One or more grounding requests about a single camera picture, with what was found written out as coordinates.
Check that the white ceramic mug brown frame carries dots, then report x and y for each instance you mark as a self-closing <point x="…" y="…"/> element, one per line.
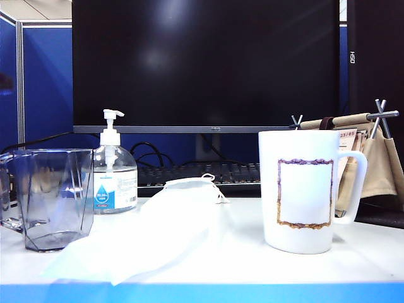
<point x="303" y="189"/>

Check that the transparent faceted plastic cup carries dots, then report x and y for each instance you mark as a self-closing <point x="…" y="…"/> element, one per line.
<point x="57" y="233"/>

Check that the grey monitor stand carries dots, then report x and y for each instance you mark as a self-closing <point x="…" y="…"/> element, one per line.
<point x="203" y="148"/>

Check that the black keyboard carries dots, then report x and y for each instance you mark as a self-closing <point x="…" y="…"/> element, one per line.
<point x="189" y="173"/>

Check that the white face mask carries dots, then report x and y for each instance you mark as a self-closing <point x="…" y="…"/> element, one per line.
<point x="170" y="221"/>

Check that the black AOC computer monitor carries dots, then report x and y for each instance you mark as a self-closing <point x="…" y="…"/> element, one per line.
<point x="205" y="63"/>

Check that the clear hand sanitizer pump bottle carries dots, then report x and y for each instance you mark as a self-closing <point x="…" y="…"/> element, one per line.
<point x="116" y="176"/>

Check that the beige calendar card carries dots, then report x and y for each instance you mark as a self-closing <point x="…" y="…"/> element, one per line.
<point x="348" y="137"/>

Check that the beige fabric desk organizer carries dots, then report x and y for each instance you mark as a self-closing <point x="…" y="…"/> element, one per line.
<point x="378" y="164"/>

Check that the grey partition post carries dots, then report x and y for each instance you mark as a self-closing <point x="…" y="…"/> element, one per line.
<point x="20" y="79"/>

